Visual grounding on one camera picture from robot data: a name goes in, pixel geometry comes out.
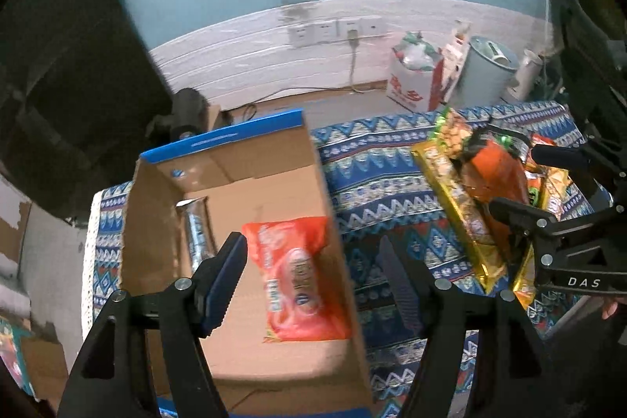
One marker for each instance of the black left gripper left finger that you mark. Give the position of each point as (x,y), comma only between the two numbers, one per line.
(112,374)

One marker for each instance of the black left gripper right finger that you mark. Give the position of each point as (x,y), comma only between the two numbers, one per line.
(512,377)

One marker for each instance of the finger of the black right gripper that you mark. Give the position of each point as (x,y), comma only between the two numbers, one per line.
(584,159)
(606,225)

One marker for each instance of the orange snack bag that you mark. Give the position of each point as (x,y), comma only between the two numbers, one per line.
(489,170)

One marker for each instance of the person right hand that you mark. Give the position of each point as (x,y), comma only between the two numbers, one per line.
(610,306)

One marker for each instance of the red orange snack packet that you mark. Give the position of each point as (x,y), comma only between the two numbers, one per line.
(546,184)

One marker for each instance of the long yellow snack pack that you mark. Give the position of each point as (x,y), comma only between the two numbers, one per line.
(463,214)

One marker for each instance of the small yellow snack packet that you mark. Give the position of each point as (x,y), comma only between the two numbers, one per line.
(524,284)

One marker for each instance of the white bottle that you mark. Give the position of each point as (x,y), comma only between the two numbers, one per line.
(528,71)

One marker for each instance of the green nut snack packet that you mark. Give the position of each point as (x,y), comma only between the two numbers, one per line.
(451,133)

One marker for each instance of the light blue trash bin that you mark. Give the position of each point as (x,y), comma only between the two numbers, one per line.
(488,71)

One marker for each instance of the blue patterned tablecloth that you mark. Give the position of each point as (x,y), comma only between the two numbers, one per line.
(376,190)

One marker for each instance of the white red paper bag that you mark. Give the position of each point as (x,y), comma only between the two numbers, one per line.
(415,73)

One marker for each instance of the silver snack bar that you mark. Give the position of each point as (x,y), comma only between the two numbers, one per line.
(199,239)

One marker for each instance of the blue cardboard box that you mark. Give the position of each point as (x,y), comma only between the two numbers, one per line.
(263,170)

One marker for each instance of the black round speaker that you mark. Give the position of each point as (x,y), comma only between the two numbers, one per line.
(188,118)

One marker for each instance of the white wall socket strip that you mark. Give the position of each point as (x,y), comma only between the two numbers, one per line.
(321,32)

